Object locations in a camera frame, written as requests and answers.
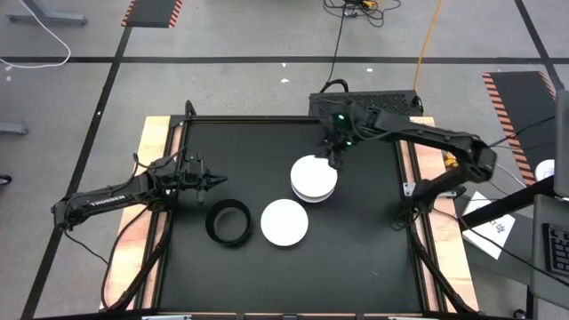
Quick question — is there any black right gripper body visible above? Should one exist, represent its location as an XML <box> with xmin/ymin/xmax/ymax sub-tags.
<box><xmin>326</xmin><ymin>124</ymin><xmax>362</xmax><ymax>156</ymax></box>

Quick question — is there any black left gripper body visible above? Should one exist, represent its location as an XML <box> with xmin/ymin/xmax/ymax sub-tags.
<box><xmin>180</xmin><ymin>154</ymin><xmax>211</xmax><ymax>204</ymax></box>

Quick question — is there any light grey bowl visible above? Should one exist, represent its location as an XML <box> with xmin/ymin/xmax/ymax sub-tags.
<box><xmin>290</xmin><ymin>154</ymin><xmax>339</xmax><ymax>199</ymax></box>

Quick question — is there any black bowl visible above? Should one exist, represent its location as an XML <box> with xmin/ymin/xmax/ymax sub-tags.
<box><xmin>204</xmin><ymin>198</ymin><xmax>252</xmax><ymax>247</ymax></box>

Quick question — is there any black perforated computer case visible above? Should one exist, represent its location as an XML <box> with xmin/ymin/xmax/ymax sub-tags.
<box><xmin>309</xmin><ymin>89</ymin><xmax>424</xmax><ymax>118</ymax></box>

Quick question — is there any white paper sheet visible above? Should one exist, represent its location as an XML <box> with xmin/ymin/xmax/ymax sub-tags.
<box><xmin>461</xmin><ymin>190</ymin><xmax>517</xmax><ymax>261</ymax></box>

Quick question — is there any hazard striped floor mat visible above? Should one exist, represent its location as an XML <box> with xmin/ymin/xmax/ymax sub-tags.
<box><xmin>481</xmin><ymin>70</ymin><xmax>557</xmax><ymax>187</ymax></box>
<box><xmin>120</xmin><ymin>0</ymin><xmax>185</xmax><ymax>29</ymax></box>

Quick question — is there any black diagonal beam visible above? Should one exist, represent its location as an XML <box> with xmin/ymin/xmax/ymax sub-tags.
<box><xmin>457</xmin><ymin>175</ymin><xmax>557</xmax><ymax>231</ymax></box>

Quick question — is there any grey desk foot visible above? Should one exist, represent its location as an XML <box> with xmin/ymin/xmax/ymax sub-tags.
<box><xmin>0</xmin><ymin>122</ymin><xmax>29</xmax><ymax>136</ymax></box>

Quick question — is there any white cup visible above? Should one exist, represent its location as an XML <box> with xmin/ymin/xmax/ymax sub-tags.
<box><xmin>534</xmin><ymin>158</ymin><xmax>557</xmax><ymax>182</ymax></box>

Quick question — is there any grey monitor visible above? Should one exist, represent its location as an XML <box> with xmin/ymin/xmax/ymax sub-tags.
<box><xmin>554</xmin><ymin>88</ymin><xmax>569</xmax><ymax>199</ymax></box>

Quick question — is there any grey desk leg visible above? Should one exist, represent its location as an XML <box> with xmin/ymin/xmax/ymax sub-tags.
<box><xmin>5</xmin><ymin>0</ymin><xmax>89</xmax><ymax>26</ymax></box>

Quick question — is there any black keyboard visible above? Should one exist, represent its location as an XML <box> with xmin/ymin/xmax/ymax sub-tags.
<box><xmin>541</xmin><ymin>221</ymin><xmax>569</xmax><ymax>277</ymax></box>

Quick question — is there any grey desk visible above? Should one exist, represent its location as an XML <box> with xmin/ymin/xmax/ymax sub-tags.
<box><xmin>531</xmin><ymin>194</ymin><xmax>569</xmax><ymax>312</ymax></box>

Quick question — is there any black table frame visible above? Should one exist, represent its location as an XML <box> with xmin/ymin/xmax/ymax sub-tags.
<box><xmin>149</xmin><ymin>113</ymin><xmax>429</xmax><ymax>315</ymax></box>

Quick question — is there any black power cable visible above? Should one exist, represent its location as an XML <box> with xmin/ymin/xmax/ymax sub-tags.
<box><xmin>318</xmin><ymin>8</ymin><xmax>352</xmax><ymax>94</ymax></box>

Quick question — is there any black corner handle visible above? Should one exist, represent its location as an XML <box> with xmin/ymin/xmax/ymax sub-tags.
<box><xmin>183</xmin><ymin>99</ymin><xmax>198</xmax><ymax>131</ymax></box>

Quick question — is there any yellow cable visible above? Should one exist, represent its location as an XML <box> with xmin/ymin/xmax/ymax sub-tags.
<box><xmin>412</xmin><ymin>0</ymin><xmax>445</xmax><ymax>91</ymax></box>

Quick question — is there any tangled cable bundle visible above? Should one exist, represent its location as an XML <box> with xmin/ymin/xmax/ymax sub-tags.
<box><xmin>323</xmin><ymin>0</ymin><xmax>402</xmax><ymax>28</ymax></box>

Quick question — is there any white cable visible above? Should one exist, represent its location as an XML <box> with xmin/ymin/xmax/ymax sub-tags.
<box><xmin>0</xmin><ymin>0</ymin><xmax>72</xmax><ymax>70</ymax></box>

